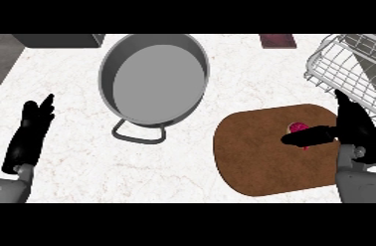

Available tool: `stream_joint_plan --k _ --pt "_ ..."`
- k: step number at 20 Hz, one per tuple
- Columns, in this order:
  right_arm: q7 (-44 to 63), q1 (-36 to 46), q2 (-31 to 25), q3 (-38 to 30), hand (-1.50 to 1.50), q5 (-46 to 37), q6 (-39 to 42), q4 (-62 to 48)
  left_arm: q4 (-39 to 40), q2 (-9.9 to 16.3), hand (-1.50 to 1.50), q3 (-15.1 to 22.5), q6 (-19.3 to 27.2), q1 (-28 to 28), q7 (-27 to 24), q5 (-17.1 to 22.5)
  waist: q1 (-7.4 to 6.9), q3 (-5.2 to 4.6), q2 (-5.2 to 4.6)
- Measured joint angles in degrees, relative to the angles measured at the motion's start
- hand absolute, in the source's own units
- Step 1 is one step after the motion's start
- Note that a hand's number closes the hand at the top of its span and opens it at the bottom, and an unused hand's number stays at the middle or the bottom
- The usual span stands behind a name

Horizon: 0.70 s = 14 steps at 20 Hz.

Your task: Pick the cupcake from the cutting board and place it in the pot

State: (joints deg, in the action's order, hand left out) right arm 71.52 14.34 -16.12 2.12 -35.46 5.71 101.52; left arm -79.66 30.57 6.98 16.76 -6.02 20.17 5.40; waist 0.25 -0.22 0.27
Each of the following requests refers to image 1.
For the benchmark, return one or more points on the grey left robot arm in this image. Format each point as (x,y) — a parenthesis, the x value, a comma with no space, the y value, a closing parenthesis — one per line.
(17,185)

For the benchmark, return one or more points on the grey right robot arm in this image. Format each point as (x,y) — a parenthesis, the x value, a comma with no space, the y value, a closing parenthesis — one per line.
(353,177)

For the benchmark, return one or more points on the brown wooden cutting board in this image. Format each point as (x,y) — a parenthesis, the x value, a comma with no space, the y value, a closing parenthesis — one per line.
(267,160)

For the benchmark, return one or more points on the grey metal pot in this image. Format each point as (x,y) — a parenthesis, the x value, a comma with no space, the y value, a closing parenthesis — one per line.
(154,84)

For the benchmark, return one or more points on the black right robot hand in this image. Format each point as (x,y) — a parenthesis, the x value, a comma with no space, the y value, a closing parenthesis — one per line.
(353,123)

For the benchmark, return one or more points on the dark red box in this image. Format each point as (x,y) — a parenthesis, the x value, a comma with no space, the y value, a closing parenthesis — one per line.
(278,41)

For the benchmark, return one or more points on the dark grey appliance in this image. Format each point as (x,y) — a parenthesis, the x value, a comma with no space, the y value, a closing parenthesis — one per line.
(61,41)

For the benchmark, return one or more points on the pink cupcake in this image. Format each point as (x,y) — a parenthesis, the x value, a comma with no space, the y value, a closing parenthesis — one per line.
(298,127)

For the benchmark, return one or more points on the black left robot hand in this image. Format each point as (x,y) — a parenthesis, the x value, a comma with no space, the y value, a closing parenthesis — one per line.
(26,137)

